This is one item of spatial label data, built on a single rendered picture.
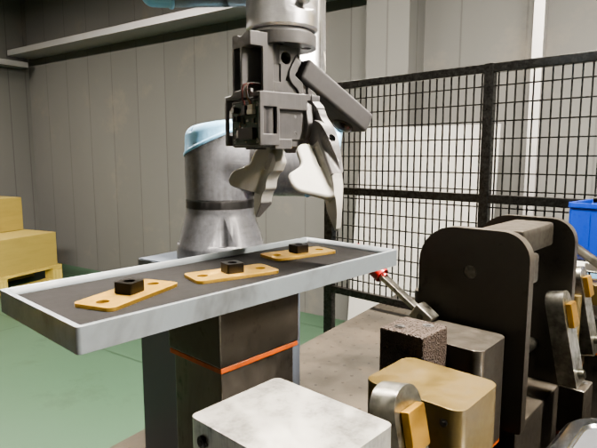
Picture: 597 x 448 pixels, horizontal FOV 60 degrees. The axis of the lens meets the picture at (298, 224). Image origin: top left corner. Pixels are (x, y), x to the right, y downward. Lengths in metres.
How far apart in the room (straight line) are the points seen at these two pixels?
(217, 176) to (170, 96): 4.34
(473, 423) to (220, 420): 0.21
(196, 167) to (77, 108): 5.52
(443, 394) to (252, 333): 0.17
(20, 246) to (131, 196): 1.14
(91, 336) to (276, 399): 0.13
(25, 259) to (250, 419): 5.39
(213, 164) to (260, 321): 0.41
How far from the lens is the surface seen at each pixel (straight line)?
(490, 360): 0.58
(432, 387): 0.46
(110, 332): 0.36
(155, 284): 0.46
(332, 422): 0.34
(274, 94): 0.52
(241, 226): 0.85
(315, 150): 0.53
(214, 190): 0.84
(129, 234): 5.73
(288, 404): 0.36
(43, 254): 5.82
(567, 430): 0.61
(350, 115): 0.60
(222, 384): 0.48
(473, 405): 0.45
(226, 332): 0.46
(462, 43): 3.68
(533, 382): 0.80
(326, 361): 1.51
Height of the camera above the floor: 1.27
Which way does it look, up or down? 7 degrees down
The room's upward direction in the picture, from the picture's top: straight up
